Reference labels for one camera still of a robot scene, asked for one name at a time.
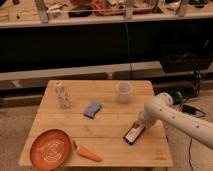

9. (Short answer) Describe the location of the translucent white cup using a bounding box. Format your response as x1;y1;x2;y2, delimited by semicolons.
116;81;133;103

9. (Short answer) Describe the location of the blue sponge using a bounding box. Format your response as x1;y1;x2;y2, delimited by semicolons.
84;101;102;118

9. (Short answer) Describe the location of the wooden table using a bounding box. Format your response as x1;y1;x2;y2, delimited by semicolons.
19;80;173;168

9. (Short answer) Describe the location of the small white bottle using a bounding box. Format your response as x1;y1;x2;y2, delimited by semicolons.
55;82;70;109

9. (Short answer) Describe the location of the orange toy carrot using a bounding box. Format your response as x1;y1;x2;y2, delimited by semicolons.
73;142;102;162

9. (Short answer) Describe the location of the black bin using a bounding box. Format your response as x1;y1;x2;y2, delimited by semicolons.
160;43;213;73

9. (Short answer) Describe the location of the black power adapter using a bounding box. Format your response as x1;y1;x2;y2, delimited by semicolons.
182;105;197;115

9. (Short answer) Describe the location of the orange plate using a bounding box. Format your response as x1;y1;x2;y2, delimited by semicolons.
30;129;72;171

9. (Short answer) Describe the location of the black hanging cable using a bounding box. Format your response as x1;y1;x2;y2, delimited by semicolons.
124;19;135;80

